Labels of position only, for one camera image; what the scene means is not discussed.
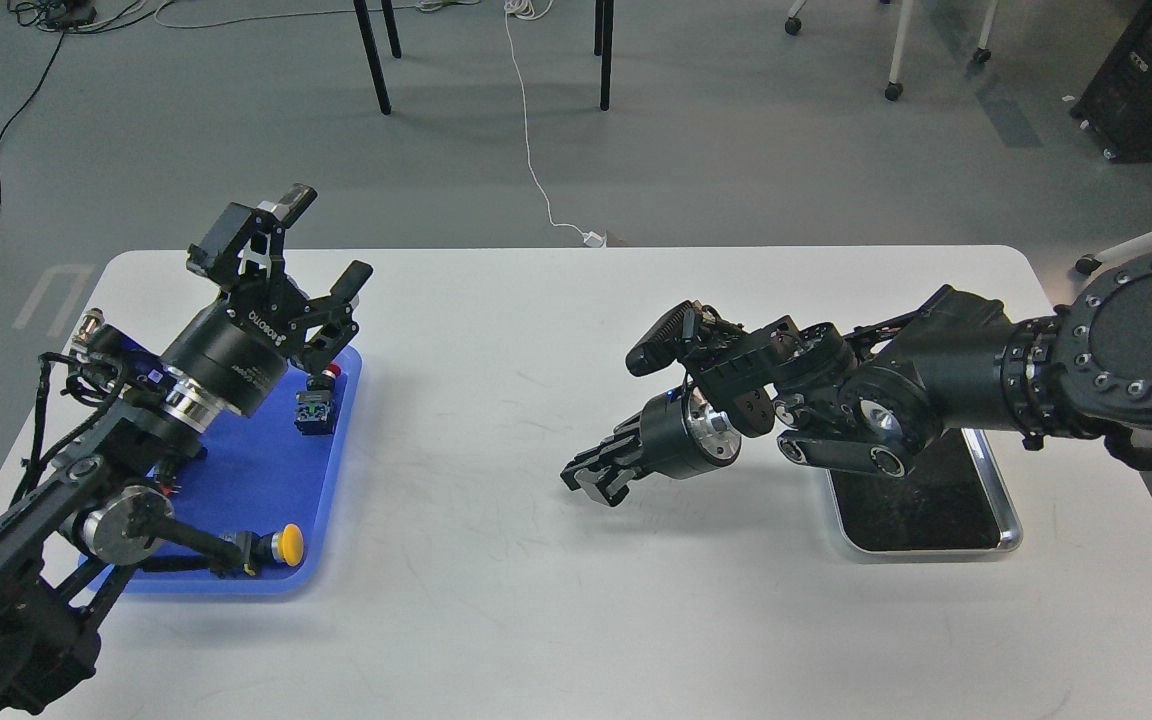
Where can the white rolling chair base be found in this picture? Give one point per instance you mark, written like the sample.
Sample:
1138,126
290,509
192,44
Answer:
894,88

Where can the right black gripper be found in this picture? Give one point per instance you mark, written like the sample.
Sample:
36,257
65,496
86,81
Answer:
678,434

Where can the blue plastic tray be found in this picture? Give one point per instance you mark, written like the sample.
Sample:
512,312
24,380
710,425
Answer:
261,473

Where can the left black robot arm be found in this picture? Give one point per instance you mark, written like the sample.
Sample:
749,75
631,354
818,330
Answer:
115,423

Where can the red emergency push button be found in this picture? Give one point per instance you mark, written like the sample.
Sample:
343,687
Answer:
316,412

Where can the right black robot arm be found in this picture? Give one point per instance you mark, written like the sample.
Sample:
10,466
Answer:
873,400

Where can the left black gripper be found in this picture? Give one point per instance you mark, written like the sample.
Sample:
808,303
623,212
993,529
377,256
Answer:
238,355

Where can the silver metal tray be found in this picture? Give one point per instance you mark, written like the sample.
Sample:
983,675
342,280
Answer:
954,507

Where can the yellow push button switch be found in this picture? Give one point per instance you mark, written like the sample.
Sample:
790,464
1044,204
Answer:
284,547

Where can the red terminal small switch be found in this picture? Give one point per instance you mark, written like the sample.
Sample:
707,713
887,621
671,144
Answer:
167,482

